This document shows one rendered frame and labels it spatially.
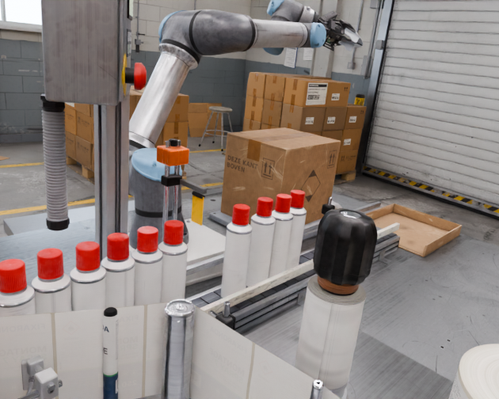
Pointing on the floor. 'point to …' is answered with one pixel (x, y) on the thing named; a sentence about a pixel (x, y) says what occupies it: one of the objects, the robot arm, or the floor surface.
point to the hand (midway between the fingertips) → (359, 42)
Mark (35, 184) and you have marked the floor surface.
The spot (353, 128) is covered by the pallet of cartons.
